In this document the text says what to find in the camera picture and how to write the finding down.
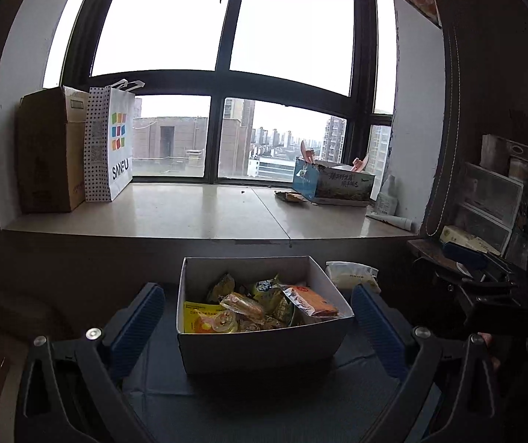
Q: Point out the brown cardboard box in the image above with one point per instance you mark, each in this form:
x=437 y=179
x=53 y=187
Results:
x=47 y=147

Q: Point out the pink plastic piece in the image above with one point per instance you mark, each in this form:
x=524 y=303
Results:
x=360 y=164
x=306 y=152

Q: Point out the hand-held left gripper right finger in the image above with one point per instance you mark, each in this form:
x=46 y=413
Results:
x=377 y=332

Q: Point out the yellow green snack packet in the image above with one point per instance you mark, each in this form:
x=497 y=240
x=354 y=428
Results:
x=267 y=288

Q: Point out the white tube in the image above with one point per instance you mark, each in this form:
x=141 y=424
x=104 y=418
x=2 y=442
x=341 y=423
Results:
x=390 y=221

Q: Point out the beige stone windowsill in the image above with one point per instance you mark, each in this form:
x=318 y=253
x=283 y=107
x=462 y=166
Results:
x=176 y=212

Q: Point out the white plastic bag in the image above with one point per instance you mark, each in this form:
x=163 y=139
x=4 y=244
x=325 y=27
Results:
x=351 y=274

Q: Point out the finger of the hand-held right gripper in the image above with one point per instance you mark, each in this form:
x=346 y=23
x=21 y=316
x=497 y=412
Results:
x=464 y=254

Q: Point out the torn snack wrapper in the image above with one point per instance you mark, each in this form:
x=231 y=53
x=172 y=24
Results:
x=289 y=197

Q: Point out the black yellow snack packet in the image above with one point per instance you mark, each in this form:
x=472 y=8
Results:
x=221 y=288

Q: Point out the clear pastry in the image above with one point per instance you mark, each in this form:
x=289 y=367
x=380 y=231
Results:
x=243 y=305

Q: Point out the clear plastic drawer unit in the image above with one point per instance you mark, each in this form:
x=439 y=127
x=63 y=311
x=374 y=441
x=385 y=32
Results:
x=490 y=203

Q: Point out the pale yellow box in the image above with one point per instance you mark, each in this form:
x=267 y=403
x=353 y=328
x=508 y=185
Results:
x=464 y=239

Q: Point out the white cardboard box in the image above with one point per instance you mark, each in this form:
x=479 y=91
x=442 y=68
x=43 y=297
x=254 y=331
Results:
x=254 y=350

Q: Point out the white plastic bottle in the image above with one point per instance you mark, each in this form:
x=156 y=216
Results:
x=386 y=200

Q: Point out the clear round jelly cup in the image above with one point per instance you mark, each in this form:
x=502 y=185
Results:
x=225 y=323

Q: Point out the dark grey mat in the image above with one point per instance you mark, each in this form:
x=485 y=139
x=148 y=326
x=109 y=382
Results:
x=268 y=406

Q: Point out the blue printed carton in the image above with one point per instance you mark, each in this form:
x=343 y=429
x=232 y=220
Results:
x=337 y=184

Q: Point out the dark green snack packet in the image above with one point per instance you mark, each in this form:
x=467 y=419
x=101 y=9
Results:
x=284 y=314

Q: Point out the orange snack packet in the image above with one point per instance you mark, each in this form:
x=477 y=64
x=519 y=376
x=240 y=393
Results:
x=314 y=302

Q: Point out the black window frame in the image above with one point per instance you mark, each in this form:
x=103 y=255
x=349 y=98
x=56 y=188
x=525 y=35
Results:
x=220 y=83

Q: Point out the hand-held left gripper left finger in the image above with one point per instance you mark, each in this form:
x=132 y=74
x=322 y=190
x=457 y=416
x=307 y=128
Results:
x=137 y=327

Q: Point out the person's right hand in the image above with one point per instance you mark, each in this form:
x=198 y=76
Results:
x=490 y=348

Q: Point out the white dotted shopping bag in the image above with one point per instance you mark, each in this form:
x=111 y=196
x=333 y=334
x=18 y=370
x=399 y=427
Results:
x=116 y=147

